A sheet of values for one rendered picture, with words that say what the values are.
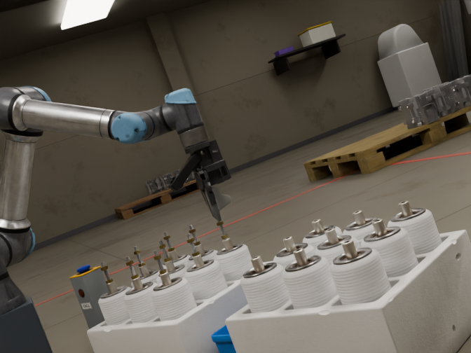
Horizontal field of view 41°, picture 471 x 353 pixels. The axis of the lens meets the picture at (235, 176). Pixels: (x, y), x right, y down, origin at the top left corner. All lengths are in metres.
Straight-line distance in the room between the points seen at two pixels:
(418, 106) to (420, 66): 6.41
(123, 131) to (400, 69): 9.43
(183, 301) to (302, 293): 0.40
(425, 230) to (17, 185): 1.15
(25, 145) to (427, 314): 1.20
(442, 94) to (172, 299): 3.50
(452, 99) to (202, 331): 3.55
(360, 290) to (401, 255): 0.14
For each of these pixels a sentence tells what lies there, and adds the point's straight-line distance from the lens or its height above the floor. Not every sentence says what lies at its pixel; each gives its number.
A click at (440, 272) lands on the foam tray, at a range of 1.31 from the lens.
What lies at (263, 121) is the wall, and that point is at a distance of 10.30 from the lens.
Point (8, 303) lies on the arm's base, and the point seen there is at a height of 0.32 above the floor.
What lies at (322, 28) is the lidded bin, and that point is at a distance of 10.48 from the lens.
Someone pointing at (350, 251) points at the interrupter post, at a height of 0.26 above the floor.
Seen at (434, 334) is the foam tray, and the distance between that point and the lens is 1.26.
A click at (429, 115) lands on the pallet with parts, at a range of 4.63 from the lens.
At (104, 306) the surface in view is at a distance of 1.75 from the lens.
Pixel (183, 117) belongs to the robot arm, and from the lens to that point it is 1.68.
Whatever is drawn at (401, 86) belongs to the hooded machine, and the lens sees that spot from 10.92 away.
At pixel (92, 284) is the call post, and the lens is 1.90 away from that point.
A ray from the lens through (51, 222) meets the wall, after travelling 9.45.
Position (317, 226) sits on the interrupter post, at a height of 0.27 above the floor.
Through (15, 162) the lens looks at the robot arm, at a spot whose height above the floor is 0.68.
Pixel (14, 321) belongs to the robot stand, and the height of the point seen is 0.27.
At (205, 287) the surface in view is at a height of 0.20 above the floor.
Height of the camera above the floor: 0.53
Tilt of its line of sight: 3 degrees down
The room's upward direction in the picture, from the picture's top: 20 degrees counter-clockwise
